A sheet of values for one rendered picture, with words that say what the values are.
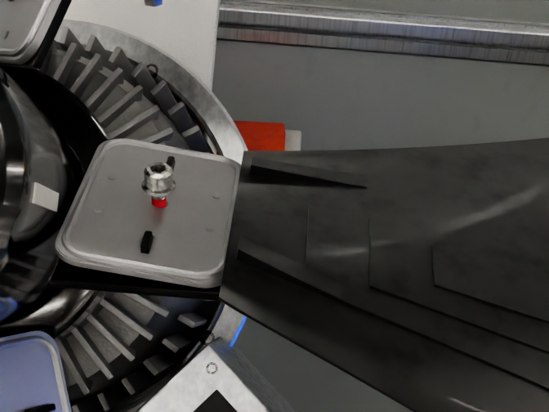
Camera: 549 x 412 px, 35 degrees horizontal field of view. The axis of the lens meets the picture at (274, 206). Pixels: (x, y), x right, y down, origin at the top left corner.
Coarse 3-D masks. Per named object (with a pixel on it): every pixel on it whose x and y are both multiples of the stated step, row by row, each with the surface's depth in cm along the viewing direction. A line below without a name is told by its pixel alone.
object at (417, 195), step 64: (256, 192) 36; (320, 192) 36; (384, 192) 37; (448, 192) 37; (512, 192) 38; (256, 256) 32; (320, 256) 33; (384, 256) 33; (448, 256) 34; (512, 256) 35; (256, 320) 30; (320, 320) 31; (384, 320) 31; (448, 320) 32; (512, 320) 32; (384, 384) 30; (448, 384) 30; (512, 384) 31
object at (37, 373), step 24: (24, 336) 37; (48, 336) 38; (0, 360) 36; (24, 360) 36; (48, 360) 37; (0, 384) 35; (24, 384) 36; (48, 384) 37; (0, 408) 35; (24, 408) 36
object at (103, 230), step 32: (96, 160) 36; (128, 160) 37; (160, 160) 37; (192, 160) 38; (224, 160) 38; (96, 192) 35; (128, 192) 35; (192, 192) 36; (224, 192) 36; (64, 224) 32; (96, 224) 33; (128, 224) 33; (160, 224) 34; (192, 224) 34; (224, 224) 34; (64, 256) 31; (96, 256) 31; (128, 256) 32; (160, 256) 32; (192, 256) 32; (224, 256) 32
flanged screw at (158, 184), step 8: (152, 168) 34; (160, 168) 34; (168, 168) 34; (152, 176) 33; (160, 176) 33; (168, 176) 34; (144, 184) 34; (152, 184) 34; (160, 184) 34; (168, 184) 34; (152, 192) 34; (160, 192) 34; (168, 192) 34; (152, 200) 35; (160, 200) 34
